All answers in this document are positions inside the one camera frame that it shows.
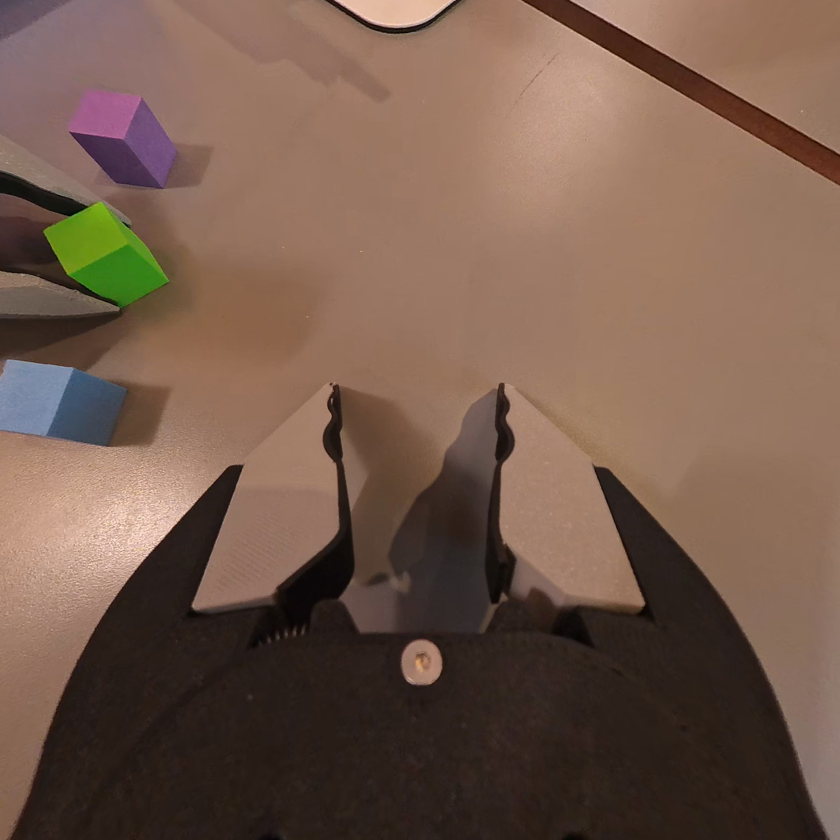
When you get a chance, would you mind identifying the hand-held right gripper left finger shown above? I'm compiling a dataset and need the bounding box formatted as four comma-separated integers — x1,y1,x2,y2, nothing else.
192,382,355,616

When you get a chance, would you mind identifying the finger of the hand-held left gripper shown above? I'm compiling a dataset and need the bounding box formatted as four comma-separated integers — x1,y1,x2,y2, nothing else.
0,134,132,227
0,270,122,320

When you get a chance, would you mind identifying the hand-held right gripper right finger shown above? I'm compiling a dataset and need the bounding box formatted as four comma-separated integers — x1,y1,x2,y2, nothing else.
486,382,645,616

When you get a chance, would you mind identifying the green foam cube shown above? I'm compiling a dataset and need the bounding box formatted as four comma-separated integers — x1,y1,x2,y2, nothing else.
44,201,169,308

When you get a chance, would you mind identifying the purple foam cube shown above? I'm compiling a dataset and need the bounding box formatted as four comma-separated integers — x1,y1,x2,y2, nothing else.
69,90,178,189

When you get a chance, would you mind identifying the blue foam cube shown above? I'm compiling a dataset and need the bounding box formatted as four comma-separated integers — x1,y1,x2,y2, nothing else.
0,360,127,447

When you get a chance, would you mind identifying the white document stand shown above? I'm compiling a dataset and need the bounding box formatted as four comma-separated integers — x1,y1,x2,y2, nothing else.
328,0,460,32

